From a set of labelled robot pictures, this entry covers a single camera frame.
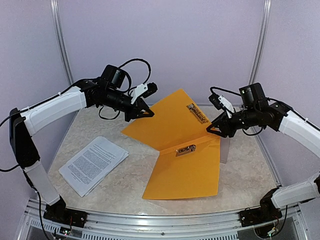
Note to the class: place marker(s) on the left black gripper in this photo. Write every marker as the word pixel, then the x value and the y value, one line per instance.
pixel 135 111

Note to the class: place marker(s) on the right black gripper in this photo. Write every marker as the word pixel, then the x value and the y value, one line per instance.
pixel 223 121

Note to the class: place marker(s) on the metal folder spine clip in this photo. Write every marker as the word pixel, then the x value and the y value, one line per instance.
pixel 185 150

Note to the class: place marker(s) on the orange file folder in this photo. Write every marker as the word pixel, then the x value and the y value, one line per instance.
pixel 188 165

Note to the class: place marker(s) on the stack of printed papers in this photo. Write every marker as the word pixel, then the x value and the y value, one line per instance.
pixel 89 166

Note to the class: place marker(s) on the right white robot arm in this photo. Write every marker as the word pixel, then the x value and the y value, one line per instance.
pixel 264 112

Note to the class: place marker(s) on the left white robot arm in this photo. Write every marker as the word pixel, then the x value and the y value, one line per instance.
pixel 101 91

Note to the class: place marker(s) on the metal folder cover clip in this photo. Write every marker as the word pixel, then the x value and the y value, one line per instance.
pixel 197 113

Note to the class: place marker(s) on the translucent grey plastic sheet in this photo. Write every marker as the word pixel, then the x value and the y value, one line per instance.
pixel 224 149

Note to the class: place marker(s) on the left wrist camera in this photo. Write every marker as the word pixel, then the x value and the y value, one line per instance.
pixel 143 90

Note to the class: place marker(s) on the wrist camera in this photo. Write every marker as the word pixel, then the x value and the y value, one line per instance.
pixel 221 103
pixel 143 90

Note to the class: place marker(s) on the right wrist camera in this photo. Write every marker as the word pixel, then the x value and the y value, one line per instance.
pixel 221 103

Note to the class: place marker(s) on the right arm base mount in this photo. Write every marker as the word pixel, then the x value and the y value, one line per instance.
pixel 255 216

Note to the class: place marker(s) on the right aluminium frame post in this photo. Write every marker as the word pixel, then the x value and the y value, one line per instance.
pixel 267 5

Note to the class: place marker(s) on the aluminium frame post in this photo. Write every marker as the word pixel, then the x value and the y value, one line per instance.
pixel 267 5
pixel 57 24

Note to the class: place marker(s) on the front aluminium rail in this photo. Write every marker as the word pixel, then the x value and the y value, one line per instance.
pixel 210 226

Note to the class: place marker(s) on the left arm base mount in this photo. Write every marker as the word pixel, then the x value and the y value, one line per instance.
pixel 66 216

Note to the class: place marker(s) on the left aluminium frame post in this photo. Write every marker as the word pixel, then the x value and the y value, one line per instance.
pixel 57 24

